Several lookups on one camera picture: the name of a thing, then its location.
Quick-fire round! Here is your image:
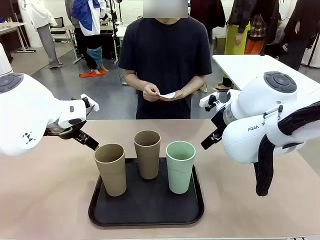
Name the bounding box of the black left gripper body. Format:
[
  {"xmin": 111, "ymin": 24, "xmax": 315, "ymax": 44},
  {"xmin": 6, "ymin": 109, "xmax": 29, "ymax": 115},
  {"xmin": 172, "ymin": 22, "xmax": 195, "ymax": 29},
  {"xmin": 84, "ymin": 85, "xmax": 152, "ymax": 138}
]
[{"xmin": 43, "ymin": 121, "xmax": 85, "ymax": 141}]

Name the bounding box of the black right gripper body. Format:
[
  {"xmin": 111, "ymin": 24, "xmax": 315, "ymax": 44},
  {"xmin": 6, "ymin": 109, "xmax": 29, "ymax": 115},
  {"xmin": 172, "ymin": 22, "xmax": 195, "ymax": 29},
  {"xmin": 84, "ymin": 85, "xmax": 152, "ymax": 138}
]
[{"xmin": 210, "ymin": 107, "xmax": 230, "ymax": 137}]

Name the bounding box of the tall brown cup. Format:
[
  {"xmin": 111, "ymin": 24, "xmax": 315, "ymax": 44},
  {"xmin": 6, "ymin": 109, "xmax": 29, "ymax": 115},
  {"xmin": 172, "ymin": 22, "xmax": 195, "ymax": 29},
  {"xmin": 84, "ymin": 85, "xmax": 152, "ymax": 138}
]
[
  {"xmin": 133, "ymin": 130, "xmax": 161, "ymax": 180},
  {"xmin": 93, "ymin": 143, "xmax": 128, "ymax": 197}
]

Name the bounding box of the white scalloped paper coaster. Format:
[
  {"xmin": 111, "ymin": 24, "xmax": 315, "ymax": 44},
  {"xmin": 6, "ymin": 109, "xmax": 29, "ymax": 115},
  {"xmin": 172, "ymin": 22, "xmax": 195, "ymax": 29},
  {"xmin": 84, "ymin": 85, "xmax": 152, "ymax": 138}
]
[{"xmin": 156, "ymin": 91, "xmax": 177, "ymax": 101}]

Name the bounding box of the person's left forearm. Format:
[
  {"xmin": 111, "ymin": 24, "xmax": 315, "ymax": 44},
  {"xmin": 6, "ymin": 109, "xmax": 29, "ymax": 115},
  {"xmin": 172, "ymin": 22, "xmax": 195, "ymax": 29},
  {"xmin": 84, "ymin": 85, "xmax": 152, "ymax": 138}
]
[{"xmin": 181, "ymin": 74, "xmax": 208, "ymax": 97}]

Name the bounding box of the person's right forearm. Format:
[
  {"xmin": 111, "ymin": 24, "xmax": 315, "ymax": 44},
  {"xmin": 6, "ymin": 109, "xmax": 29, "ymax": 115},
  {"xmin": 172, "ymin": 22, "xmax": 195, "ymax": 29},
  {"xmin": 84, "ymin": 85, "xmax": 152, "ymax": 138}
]
[{"xmin": 124, "ymin": 69, "xmax": 151, "ymax": 94}]

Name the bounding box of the person's left hand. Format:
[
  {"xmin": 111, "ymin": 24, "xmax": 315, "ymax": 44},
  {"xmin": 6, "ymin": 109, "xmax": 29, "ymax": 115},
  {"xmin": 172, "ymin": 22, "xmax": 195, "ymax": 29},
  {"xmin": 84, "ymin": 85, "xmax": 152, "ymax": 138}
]
[{"xmin": 172, "ymin": 88, "xmax": 193, "ymax": 101}]

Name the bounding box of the person's right hand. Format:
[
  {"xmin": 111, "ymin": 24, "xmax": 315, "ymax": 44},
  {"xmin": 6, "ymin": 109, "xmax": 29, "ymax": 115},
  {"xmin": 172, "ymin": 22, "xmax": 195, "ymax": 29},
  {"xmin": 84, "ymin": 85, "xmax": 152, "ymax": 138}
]
[{"xmin": 142, "ymin": 83, "xmax": 161, "ymax": 102}]

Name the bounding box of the tall mint green cup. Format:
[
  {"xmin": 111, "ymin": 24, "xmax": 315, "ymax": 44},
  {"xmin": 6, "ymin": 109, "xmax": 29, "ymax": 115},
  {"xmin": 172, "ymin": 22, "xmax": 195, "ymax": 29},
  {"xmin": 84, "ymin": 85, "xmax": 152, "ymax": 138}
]
[{"xmin": 165, "ymin": 141, "xmax": 197, "ymax": 195}]

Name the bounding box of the white rounded table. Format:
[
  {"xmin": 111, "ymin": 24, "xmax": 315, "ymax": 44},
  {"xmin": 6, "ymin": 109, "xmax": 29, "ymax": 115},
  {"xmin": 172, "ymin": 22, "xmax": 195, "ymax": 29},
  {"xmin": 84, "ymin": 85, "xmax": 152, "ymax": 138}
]
[{"xmin": 211, "ymin": 54, "xmax": 320, "ymax": 101}]

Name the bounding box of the orange cloth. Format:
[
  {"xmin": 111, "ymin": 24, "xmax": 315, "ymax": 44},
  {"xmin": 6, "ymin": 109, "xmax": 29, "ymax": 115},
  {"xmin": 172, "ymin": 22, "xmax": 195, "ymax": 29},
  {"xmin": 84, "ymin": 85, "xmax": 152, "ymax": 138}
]
[{"xmin": 79, "ymin": 70, "xmax": 107, "ymax": 79}]

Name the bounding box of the mannequin in yellow skirt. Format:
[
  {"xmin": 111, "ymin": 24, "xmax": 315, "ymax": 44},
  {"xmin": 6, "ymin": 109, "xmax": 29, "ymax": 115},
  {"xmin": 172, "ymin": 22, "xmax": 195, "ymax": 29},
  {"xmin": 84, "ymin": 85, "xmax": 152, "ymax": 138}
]
[{"xmin": 214, "ymin": 0, "xmax": 254, "ymax": 91}]

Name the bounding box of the person in dark t-shirt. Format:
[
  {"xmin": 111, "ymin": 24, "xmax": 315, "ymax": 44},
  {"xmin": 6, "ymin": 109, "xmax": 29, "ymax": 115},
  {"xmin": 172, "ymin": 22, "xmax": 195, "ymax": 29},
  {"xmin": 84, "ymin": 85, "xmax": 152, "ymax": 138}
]
[{"xmin": 118, "ymin": 0, "xmax": 213, "ymax": 120}]

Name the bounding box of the black plastic tray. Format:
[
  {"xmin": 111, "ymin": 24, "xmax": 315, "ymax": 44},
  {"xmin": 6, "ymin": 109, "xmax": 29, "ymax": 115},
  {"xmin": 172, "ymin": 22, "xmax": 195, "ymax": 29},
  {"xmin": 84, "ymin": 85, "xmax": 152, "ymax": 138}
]
[{"xmin": 87, "ymin": 157, "xmax": 205, "ymax": 228}]

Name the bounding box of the white air purifier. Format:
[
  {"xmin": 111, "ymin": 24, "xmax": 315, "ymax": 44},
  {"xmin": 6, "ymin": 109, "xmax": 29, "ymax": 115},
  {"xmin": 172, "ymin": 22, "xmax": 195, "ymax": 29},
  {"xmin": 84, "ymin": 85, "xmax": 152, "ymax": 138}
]
[{"xmin": 0, "ymin": 42, "xmax": 13, "ymax": 76}]

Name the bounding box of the mannequin in plaid shirt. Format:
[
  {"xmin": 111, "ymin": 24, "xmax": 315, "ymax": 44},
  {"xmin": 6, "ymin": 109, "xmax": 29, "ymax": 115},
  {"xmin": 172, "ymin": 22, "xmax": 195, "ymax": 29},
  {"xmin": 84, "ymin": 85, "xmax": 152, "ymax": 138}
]
[{"xmin": 244, "ymin": 13, "xmax": 268, "ymax": 56}]

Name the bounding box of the mannequin in white coat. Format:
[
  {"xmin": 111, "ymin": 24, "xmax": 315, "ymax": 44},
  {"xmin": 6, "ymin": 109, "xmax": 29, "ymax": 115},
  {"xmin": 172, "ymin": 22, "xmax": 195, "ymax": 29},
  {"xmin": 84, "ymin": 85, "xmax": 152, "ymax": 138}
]
[{"xmin": 17, "ymin": 0, "xmax": 64, "ymax": 70}]

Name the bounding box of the black office chair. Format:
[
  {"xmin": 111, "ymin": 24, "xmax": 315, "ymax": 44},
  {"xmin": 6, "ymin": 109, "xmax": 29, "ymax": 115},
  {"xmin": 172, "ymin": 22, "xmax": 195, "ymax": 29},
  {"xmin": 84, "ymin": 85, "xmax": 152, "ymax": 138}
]
[{"xmin": 49, "ymin": 16, "xmax": 66, "ymax": 44}]

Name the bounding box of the mannequin in dark red coat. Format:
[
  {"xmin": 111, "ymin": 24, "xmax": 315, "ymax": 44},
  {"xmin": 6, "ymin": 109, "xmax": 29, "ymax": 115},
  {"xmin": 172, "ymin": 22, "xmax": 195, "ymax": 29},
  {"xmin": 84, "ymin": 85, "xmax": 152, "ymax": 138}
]
[{"xmin": 189, "ymin": 0, "xmax": 227, "ymax": 45}]

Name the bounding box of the wooden top work table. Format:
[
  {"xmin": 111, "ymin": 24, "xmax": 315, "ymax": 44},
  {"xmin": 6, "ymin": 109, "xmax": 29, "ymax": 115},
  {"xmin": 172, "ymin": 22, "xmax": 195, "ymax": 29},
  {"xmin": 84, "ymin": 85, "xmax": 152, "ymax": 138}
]
[{"xmin": 64, "ymin": 24, "xmax": 126, "ymax": 64}]

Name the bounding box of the black tripod stand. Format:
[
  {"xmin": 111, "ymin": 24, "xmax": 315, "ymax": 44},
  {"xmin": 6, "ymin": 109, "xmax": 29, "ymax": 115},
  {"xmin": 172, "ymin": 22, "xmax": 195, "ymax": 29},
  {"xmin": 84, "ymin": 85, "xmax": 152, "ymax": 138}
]
[{"xmin": 108, "ymin": 0, "xmax": 124, "ymax": 65}]

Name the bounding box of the mannequin in blue white jacket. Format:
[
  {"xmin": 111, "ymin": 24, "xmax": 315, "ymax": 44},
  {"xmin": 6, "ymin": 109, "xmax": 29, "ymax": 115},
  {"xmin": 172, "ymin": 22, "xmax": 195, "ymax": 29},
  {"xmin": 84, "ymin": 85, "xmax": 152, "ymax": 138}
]
[{"xmin": 71, "ymin": 0, "xmax": 110, "ymax": 73}]

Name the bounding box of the grey side table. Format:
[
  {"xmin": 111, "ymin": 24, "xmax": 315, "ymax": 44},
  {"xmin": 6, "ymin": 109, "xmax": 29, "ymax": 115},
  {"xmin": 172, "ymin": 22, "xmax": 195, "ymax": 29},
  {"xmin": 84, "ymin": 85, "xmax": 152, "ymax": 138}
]
[{"xmin": 0, "ymin": 21, "xmax": 36, "ymax": 54}]

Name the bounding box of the mannequin in long black coat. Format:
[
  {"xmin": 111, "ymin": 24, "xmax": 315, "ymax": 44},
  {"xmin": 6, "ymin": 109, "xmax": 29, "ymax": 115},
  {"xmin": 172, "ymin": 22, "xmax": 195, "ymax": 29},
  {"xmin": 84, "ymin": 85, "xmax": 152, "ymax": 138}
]
[{"xmin": 283, "ymin": 0, "xmax": 320, "ymax": 71}]

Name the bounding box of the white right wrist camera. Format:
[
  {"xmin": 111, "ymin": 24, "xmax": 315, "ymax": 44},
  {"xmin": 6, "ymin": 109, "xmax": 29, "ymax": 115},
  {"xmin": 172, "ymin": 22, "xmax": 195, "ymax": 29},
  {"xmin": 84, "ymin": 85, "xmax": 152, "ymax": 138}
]
[{"xmin": 199, "ymin": 91, "xmax": 227, "ymax": 113}]

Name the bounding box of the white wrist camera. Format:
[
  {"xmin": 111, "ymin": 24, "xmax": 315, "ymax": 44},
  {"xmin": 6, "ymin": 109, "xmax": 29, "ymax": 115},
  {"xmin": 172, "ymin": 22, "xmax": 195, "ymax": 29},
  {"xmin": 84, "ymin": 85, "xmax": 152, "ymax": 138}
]
[
  {"xmin": 80, "ymin": 93, "xmax": 100, "ymax": 113},
  {"xmin": 199, "ymin": 91, "xmax": 227, "ymax": 113}
]

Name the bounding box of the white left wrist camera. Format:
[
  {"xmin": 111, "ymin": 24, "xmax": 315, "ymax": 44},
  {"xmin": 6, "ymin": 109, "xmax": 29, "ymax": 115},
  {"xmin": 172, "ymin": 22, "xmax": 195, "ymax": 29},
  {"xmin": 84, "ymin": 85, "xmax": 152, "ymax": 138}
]
[{"xmin": 80, "ymin": 93, "xmax": 100, "ymax": 113}]

